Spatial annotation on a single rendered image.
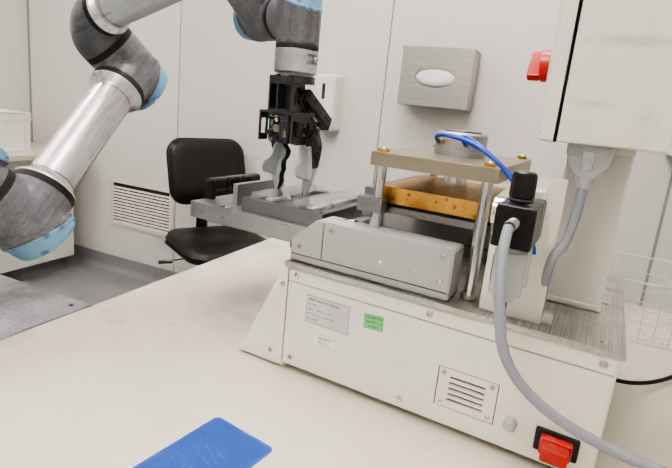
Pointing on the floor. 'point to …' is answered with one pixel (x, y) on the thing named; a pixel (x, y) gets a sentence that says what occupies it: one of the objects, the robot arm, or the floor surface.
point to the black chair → (192, 163)
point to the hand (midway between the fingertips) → (293, 186)
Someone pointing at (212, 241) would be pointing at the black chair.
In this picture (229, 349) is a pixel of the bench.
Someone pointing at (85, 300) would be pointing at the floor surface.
